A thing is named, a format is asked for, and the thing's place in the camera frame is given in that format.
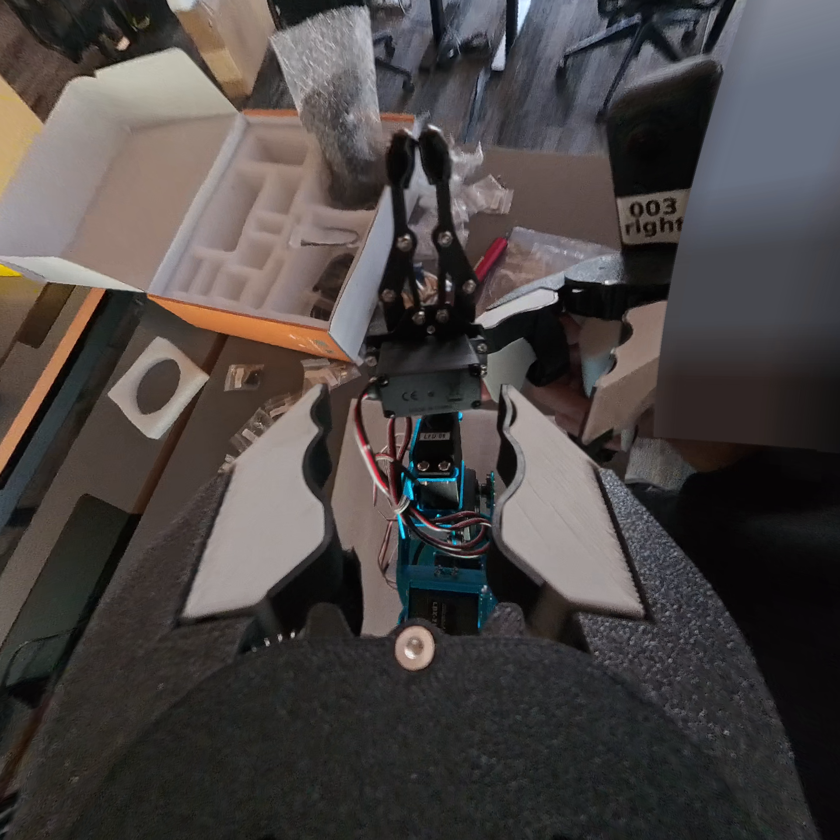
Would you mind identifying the large clear plastic bag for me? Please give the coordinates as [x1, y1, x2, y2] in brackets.
[486, 226, 621, 309]

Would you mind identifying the blue and black toy robot arm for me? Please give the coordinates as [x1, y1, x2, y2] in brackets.
[354, 123, 500, 637]

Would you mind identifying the tan cardboard box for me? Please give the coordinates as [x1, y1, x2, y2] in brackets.
[167, 0, 277, 106]

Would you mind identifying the grey foam sheet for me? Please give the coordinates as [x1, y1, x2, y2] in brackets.
[330, 395, 686, 636]

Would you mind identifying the white foam ring piece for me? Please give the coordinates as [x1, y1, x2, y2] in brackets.
[107, 336, 210, 439]

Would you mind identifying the person's right hand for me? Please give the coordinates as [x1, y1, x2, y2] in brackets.
[550, 382, 632, 455]

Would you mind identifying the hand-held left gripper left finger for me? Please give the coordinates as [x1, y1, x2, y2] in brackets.
[179, 382, 350, 621]

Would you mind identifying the orange box with white foam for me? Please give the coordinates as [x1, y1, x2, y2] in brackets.
[0, 46, 421, 365]

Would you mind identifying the red screwdriver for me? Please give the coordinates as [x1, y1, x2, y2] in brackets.
[472, 238, 509, 280]

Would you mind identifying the grey desk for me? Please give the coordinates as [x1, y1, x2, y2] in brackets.
[0, 146, 657, 664]

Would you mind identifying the wood-edged office table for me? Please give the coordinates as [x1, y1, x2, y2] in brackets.
[0, 279, 142, 526]

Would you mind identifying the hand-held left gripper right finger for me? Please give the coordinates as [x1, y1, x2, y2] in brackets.
[492, 384, 648, 621]

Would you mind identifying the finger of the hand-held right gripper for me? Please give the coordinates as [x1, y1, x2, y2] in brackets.
[474, 253, 626, 330]
[487, 314, 573, 396]

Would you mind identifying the bubble wrap bag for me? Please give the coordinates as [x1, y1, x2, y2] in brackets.
[269, 5, 395, 211]

